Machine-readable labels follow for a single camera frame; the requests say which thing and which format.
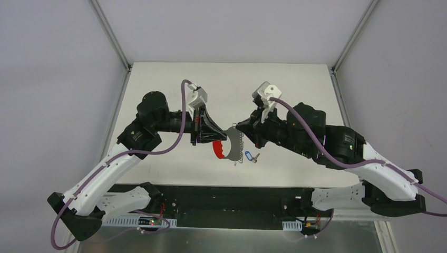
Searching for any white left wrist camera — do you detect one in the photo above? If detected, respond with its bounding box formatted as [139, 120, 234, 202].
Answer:
[186, 83, 208, 117]

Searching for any left white cable duct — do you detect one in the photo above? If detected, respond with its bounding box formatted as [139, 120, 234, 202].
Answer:
[102, 215, 177, 228]

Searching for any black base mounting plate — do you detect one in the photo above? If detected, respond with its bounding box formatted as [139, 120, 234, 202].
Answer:
[142, 184, 331, 230]

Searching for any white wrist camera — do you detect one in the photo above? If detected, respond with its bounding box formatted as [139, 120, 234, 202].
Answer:
[186, 83, 208, 117]
[252, 81, 282, 123]

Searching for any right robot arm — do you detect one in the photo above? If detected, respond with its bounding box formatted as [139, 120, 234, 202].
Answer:
[236, 103, 426, 217]

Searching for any metal key holder red handle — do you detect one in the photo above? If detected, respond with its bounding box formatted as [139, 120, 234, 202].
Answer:
[212, 123, 244, 167]

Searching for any silver key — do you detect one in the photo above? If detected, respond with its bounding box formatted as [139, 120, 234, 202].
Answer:
[252, 153, 260, 163]

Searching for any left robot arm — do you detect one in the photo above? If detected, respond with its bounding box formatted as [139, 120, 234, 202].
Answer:
[47, 87, 227, 241]

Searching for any white cable duct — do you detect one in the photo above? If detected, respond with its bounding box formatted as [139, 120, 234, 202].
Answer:
[102, 215, 177, 228]
[281, 220, 303, 231]

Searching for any right white cable duct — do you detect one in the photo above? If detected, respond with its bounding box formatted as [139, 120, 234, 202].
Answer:
[281, 220, 303, 231]

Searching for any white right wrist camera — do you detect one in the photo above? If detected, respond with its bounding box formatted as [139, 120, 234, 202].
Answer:
[252, 81, 282, 123]

